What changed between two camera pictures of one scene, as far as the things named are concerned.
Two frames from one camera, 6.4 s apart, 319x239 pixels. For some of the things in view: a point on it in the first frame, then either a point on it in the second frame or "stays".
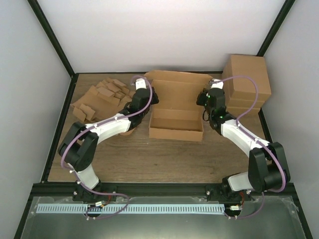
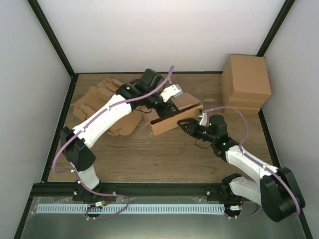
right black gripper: x=199 y=101 -> x=192 y=123
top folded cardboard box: x=252 y=66 stays
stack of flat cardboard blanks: x=106 y=98 stays
